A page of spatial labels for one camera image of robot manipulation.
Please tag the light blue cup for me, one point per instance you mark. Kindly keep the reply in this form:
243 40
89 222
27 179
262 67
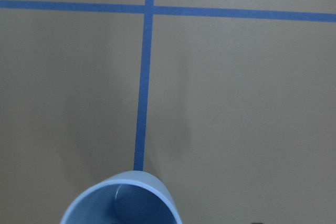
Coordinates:
128 197

